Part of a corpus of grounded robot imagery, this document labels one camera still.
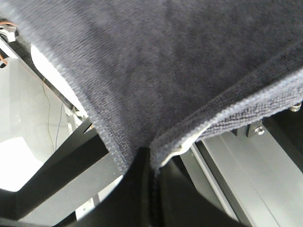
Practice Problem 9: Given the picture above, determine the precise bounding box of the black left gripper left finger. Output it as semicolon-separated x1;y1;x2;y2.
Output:
68;148;152;227

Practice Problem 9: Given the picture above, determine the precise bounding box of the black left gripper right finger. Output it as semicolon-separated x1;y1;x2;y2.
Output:
158;160;244;227

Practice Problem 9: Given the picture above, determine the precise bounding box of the dark navy towel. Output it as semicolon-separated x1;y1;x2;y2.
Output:
0;0;303;171

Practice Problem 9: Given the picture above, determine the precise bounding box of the grey aluminium frame rail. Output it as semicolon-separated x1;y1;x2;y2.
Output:
181;118;303;227

